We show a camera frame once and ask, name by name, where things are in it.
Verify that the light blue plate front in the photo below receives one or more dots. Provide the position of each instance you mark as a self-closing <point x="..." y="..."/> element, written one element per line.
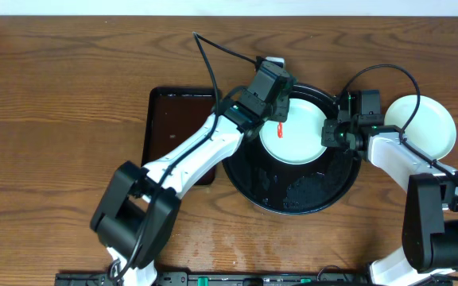
<point x="432" y="129"/>

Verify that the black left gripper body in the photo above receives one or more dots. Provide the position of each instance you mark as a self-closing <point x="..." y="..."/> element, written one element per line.
<point x="278" y="110"/>

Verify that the light green plate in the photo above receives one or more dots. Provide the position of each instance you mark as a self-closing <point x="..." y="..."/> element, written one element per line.
<point x="298" y="139"/>

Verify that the black rectangular tray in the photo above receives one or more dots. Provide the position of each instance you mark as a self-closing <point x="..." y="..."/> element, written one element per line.
<point x="174" y="114"/>

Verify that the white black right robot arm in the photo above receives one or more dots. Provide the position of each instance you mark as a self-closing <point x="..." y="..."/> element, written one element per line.
<point x="429" y="249"/>

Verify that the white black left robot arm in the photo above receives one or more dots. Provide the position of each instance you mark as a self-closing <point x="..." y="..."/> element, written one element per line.
<point x="136" y="214"/>

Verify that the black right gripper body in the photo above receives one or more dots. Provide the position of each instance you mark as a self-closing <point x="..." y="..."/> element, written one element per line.
<point x="337" y="134"/>

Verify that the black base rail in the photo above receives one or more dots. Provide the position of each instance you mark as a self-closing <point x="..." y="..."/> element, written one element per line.
<point x="206" y="279"/>

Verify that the black round tray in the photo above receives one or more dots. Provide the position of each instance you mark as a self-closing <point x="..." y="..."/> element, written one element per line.
<point x="294" y="189"/>

